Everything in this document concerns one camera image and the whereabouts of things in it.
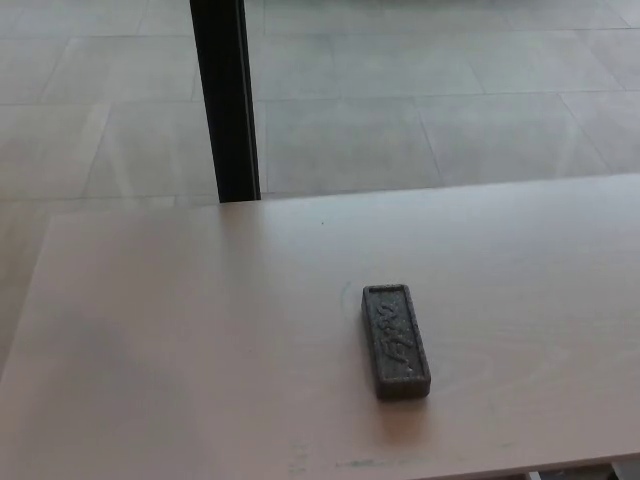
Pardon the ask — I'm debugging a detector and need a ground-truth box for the dark grey speckled board eraser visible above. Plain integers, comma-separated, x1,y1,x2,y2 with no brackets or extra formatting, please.
361,283,432,402

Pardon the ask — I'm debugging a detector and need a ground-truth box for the black vertical window frame post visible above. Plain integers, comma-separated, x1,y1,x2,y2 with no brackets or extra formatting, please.
189,0,262,204

